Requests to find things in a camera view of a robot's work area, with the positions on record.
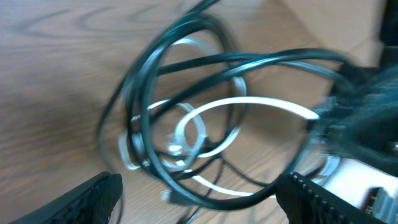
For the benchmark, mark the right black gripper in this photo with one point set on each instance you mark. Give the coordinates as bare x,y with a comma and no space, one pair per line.
361,124

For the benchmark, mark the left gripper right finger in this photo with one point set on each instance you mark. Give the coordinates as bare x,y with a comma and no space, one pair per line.
305,202

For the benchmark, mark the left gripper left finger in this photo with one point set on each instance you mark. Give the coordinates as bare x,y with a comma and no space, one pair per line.
92,202

